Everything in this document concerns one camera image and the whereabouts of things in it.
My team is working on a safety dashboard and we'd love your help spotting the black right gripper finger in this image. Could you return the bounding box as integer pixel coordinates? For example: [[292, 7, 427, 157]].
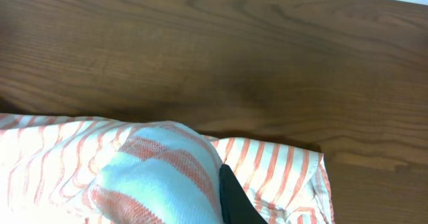
[[219, 164, 267, 224]]

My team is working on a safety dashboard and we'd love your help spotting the red white striped shirt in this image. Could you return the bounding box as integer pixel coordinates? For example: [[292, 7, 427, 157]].
[[1, 114, 334, 223]]

